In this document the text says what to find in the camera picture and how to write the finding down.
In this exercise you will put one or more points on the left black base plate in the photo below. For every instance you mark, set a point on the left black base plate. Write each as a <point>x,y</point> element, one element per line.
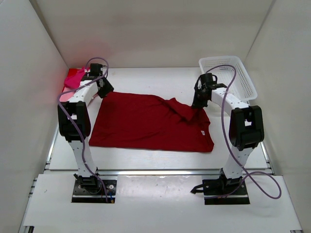
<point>90,190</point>

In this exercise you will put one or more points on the bright red folded t shirt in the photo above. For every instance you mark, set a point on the bright red folded t shirt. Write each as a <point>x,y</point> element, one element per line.
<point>73,72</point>

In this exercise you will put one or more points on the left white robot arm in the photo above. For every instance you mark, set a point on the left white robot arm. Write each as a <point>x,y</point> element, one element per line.
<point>74,123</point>

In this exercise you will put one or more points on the white plastic mesh basket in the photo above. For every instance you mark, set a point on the white plastic mesh basket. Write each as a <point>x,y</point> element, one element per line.
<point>227,66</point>

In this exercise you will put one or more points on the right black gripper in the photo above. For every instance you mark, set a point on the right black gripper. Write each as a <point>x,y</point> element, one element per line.
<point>196,104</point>

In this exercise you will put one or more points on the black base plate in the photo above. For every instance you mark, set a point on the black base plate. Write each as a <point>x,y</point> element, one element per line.
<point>222,191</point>
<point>90,190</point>

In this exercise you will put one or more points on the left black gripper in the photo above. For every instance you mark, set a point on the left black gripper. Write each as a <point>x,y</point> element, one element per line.
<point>109,88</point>

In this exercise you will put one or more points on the magenta folded t shirt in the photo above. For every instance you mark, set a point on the magenta folded t shirt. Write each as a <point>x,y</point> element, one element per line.
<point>73,82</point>

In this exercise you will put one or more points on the dark red t shirt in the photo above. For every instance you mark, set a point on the dark red t shirt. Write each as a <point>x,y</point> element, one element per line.
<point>137,121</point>

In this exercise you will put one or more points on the aluminium rail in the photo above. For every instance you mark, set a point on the aluminium rail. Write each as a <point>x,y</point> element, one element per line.
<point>159,172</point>

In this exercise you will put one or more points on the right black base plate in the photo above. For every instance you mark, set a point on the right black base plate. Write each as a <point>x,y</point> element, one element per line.
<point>222,191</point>

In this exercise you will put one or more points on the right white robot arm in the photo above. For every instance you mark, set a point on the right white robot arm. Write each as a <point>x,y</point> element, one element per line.
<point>245,128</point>

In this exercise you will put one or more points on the light pink folded t shirt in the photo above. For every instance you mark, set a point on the light pink folded t shirt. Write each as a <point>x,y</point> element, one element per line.
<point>67,96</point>

